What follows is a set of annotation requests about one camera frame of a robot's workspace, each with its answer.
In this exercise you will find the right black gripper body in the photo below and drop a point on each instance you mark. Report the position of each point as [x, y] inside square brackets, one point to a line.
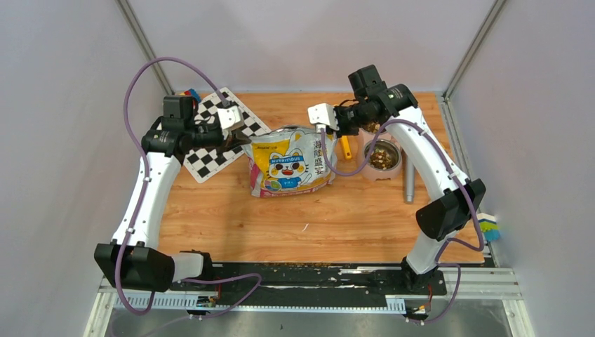
[351, 118]

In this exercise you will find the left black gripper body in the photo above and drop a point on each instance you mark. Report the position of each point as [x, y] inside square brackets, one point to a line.
[206, 137]

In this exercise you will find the yellow plastic scoop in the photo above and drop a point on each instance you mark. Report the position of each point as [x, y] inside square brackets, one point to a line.
[346, 148]

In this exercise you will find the pet food bag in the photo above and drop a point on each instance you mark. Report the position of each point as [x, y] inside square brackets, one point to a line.
[289, 161]

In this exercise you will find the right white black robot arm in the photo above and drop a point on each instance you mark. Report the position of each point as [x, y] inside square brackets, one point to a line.
[454, 197]

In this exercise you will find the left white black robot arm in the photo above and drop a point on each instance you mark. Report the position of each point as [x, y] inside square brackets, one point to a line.
[131, 260]

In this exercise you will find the pink double pet bowl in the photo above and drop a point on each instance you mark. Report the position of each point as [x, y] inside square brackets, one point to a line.
[385, 162]

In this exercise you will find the checkerboard calibration board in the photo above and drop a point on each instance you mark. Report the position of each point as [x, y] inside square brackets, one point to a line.
[204, 164]

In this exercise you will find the yellow red blue block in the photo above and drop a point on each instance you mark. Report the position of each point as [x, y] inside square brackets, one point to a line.
[191, 92]

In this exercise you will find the silver metal cylinder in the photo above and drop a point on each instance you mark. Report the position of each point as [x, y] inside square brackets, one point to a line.
[409, 179]

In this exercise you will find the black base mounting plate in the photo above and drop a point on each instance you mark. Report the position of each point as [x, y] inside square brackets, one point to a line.
[314, 285]

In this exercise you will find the stacked coloured toy blocks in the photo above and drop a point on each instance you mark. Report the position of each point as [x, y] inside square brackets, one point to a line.
[489, 227]

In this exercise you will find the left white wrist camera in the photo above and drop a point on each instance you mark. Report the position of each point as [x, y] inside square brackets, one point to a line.
[230, 118]

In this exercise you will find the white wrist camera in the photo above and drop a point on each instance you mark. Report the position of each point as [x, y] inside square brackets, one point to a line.
[323, 116]
[230, 118]

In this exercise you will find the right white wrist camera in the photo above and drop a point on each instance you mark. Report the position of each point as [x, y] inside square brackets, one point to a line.
[323, 116]

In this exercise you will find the aluminium rail frame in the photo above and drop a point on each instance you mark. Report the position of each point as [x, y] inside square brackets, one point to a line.
[481, 300]

